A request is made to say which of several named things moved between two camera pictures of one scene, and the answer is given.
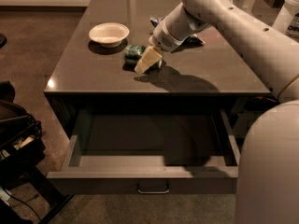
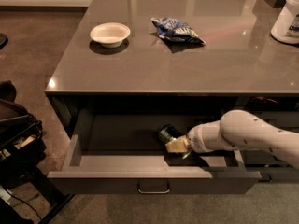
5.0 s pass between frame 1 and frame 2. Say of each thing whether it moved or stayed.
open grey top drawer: stayed
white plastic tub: stayed
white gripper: moved
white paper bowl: stayed
